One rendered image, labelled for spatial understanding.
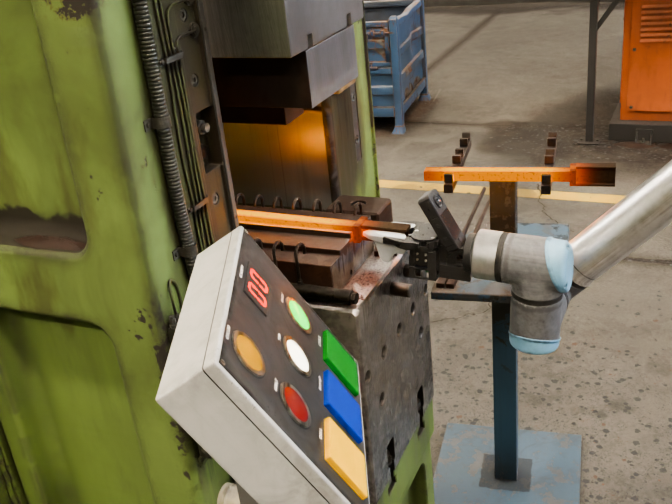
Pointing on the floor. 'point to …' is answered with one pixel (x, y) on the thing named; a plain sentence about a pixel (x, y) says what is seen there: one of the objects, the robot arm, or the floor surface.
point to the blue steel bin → (396, 57)
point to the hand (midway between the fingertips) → (371, 228)
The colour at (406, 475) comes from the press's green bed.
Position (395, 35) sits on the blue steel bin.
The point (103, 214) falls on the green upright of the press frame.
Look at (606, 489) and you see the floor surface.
